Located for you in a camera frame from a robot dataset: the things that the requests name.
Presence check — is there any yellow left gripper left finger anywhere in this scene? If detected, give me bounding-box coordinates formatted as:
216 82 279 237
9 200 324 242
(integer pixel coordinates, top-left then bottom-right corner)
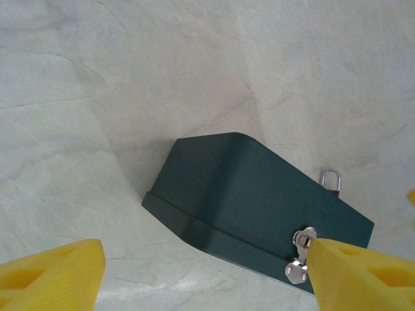
0 238 106 311

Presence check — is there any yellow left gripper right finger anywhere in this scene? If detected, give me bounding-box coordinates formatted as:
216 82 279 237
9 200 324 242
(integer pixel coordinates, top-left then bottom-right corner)
305 237 415 311

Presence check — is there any small silver padlock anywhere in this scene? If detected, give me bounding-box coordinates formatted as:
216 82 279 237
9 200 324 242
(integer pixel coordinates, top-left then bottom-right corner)
319 168 342 197

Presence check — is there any starry night print tin box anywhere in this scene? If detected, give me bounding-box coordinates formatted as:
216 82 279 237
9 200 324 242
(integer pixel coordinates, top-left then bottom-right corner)
141 132 375 296

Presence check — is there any silver hasp latch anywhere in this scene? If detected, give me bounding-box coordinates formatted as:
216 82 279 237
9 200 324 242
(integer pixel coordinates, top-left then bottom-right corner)
285 226 317 286

